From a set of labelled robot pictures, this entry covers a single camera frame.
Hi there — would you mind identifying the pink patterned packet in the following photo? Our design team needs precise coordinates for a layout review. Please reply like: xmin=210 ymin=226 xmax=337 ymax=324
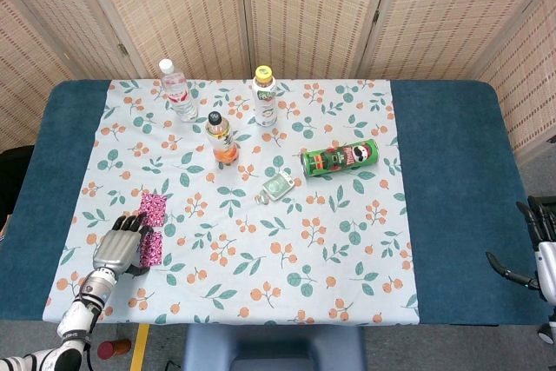
xmin=141 ymin=191 xmax=169 ymax=228
xmin=138 ymin=230 xmax=164 ymax=268

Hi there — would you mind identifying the green Pringles can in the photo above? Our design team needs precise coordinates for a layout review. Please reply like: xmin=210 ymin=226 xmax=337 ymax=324
xmin=300 ymin=138 xmax=381 ymax=179

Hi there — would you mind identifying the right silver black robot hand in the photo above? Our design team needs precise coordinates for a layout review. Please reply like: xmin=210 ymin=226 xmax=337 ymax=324
xmin=485 ymin=195 xmax=556 ymax=305

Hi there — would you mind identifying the clear water bottle white cap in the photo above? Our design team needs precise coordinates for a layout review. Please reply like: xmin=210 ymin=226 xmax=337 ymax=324
xmin=158 ymin=58 xmax=200 ymax=123

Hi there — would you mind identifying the floral leaf fruit tablecloth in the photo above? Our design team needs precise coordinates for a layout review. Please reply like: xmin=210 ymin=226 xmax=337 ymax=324
xmin=45 ymin=78 xmax=420 ymax=327

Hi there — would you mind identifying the teal blue table cover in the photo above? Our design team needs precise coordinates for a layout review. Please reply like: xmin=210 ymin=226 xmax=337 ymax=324
xmin=0 ymin=78 xmax=549 ymax=328

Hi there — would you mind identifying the white drink bottle yellow cap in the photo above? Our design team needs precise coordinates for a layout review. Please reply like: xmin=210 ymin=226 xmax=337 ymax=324
xmin=252 ymin=65 xmax=278 ymax=128

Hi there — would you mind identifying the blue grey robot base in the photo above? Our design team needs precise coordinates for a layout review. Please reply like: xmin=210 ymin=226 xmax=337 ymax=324
xmin=182 ymin=324 xmax=368 ymax=371

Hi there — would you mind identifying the small green white box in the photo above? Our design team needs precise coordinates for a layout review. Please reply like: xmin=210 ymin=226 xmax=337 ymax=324
xmin=261 ymin=170 xmax=295 ymax=202

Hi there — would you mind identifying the black bulky object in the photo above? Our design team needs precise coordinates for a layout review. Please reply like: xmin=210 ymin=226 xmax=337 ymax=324
xmin=0 ymin=144 xmax=36 ymax=215

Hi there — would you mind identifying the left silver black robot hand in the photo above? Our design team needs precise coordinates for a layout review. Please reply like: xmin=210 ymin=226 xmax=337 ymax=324
xmin=92 ymin=212 xmax=151 ymax=277

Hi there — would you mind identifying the red orange bottle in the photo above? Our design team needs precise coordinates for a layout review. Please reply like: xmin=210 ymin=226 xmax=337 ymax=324
xmin=97 ymin=338 xmax=132 ymax=361

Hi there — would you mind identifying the woven bamboo folding screen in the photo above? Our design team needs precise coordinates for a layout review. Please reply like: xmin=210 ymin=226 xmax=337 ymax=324
xmin=0 ymin=0 xmax=556 ymax=163

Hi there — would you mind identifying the orange juice bottle black cap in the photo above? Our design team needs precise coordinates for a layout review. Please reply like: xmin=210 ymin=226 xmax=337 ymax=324
xmin=205 ymin=111 xmax=240 ymax=167

